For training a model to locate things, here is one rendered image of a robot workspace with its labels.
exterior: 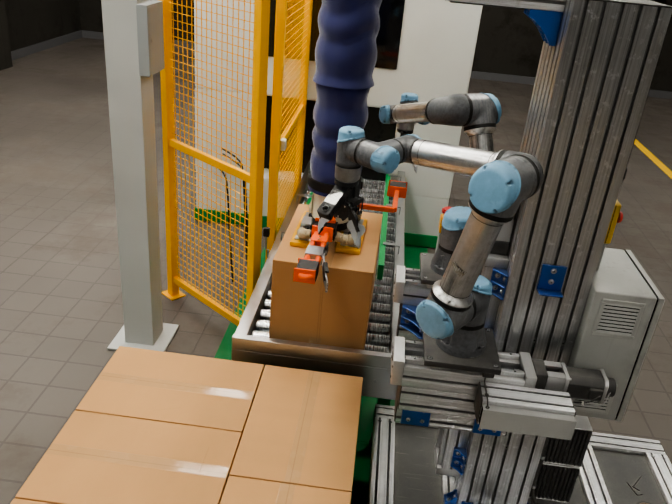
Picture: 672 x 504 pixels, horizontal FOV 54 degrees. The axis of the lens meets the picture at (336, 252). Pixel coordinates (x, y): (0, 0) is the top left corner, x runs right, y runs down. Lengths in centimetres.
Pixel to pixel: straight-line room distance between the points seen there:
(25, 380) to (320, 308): 164
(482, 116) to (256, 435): 138
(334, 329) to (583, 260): 107
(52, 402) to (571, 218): 250
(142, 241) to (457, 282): 204
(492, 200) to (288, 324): 135
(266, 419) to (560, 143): 136
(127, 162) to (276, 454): 164
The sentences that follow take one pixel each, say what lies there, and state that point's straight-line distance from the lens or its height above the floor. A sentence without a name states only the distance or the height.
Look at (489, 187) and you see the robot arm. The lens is 159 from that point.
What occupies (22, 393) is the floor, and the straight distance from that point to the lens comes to 357.
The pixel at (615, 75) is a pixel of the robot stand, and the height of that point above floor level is 185.
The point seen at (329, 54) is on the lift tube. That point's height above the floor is 171.
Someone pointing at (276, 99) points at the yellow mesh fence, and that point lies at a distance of 359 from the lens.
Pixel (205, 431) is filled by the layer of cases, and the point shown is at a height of 54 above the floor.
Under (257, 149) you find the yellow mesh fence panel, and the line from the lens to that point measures 316.
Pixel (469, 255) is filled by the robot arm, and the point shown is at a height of 142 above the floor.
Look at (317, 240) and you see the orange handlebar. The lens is 243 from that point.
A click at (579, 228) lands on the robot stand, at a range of 207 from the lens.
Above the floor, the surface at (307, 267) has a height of 110.
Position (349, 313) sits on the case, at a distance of 265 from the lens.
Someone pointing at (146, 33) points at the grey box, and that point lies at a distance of 308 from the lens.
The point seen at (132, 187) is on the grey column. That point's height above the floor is 93.
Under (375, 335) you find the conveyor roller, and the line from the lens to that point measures 291.
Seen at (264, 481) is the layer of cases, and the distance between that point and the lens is 222.
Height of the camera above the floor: 214
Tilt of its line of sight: 26 degrees down
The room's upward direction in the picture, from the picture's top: 5 degrees clockwise
